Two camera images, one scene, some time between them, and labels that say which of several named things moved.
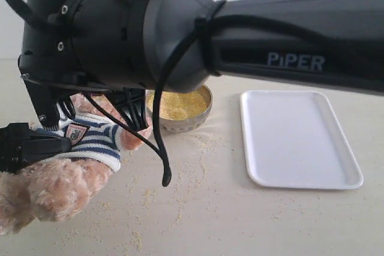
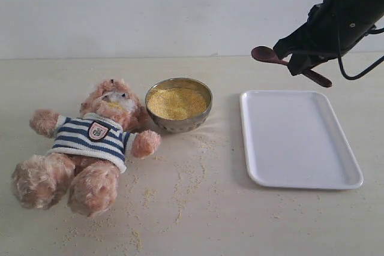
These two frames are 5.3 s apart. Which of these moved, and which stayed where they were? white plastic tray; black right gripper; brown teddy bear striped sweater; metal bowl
Moved: brown teddy bear striped sweater; black right gripper
Stayed: white plastic tray; metal bowl
